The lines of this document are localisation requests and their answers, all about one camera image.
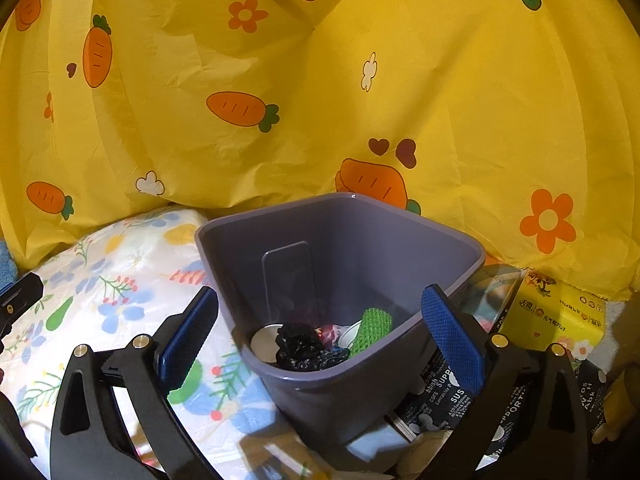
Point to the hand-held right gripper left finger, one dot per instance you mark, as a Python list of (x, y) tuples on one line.
[(187, 342)]

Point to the yellow soft object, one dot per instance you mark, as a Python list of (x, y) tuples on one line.
[(620, 400)]

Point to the orange print paper cup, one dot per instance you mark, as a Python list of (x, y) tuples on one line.
[(345, 337)]

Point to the blue plush toy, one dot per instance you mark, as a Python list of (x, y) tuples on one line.
[(5, 265)]

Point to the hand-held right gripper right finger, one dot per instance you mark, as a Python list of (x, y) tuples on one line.
[(452, 340)]

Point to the black white-print bag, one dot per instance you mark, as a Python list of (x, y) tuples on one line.
[(592, 390)]

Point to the yellow carton box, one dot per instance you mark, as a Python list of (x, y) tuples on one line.
[(555, 310)]

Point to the yellow carrot print curtain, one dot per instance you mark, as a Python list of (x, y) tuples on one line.
[(325, 85)]

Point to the black plastic bag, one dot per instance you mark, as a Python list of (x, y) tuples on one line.
[(305, 347)]

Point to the grey plastic bin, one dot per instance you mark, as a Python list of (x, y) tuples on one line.
[(350, 400)]

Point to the red wrapper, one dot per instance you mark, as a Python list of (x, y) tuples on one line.
[(330, 335)]

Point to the pastel packet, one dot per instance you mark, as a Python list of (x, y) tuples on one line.
[(492, 295)]

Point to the grid print paper cup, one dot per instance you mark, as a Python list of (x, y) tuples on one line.
[(262, 345)]

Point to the floral plastic tablecloth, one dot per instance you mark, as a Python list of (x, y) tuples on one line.
[(115, 280)]

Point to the green foam net sleeve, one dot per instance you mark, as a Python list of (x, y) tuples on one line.
[(370, 332)]

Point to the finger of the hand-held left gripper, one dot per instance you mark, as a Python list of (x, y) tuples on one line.
[(25, 295)]

